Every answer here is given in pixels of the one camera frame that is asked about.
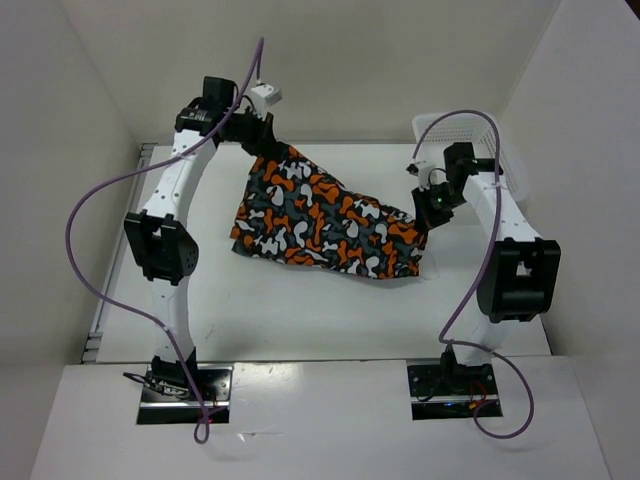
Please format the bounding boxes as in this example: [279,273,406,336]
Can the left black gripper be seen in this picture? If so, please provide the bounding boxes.
[222,105,279,157]

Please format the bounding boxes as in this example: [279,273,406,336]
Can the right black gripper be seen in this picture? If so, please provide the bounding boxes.
[413,182,468,236]

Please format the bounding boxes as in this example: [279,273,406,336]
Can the orange camouflage shorts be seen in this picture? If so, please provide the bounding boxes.
[230,142,427,280]

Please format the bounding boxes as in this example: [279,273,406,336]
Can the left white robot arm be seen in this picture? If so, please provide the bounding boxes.
[124,77,282,400]

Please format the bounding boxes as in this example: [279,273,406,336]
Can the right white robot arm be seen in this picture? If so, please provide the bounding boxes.
[407,142,561,403]

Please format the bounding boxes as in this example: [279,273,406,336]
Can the white plastic basket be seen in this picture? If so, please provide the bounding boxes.
[412,113,529,203]

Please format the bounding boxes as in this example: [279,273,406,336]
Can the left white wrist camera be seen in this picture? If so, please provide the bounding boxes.
[249,83,282,117]

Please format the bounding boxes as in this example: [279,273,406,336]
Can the aluminium table edge rail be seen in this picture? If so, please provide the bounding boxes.
[80,142,158,364]

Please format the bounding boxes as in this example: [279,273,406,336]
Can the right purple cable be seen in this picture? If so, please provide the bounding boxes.
[409,109,536,440]

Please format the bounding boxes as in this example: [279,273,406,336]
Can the purple cable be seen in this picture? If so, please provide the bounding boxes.
[65,37,266,445]
[409,109,536,440]

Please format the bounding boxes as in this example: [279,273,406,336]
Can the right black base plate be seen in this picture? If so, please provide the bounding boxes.
[406,360,503,421]

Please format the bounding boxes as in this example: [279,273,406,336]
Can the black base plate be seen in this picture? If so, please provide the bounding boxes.
[406,360,503,421]
[128,364,234,425]

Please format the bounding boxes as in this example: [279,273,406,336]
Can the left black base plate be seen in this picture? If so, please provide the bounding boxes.
[128,364,234,425]

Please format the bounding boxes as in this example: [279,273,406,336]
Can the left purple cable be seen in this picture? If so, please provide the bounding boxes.
[65,37,266,445]

